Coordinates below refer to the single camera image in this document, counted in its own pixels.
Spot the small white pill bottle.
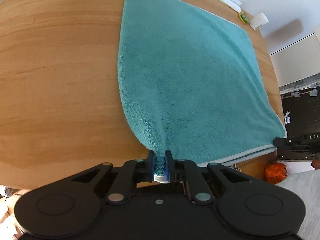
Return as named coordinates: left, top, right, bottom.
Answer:
left=249, top=12, right=268, bottom=30

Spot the grey sleeve forearm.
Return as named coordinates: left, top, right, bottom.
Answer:
left=277, top=170, right=320, bottom=240

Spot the orange object on floor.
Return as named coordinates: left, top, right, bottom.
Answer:
left=264, top=163, right=288, bottom=185

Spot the teal towel white trim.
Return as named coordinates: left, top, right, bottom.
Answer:
left=117, top=0, right=287, bottom=183

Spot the green round small object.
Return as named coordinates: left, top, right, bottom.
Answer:
left=238, top=13, right=250, bottom=24

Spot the person right hand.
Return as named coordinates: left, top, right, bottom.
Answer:
left=311, top=159, right=320, bottom=170

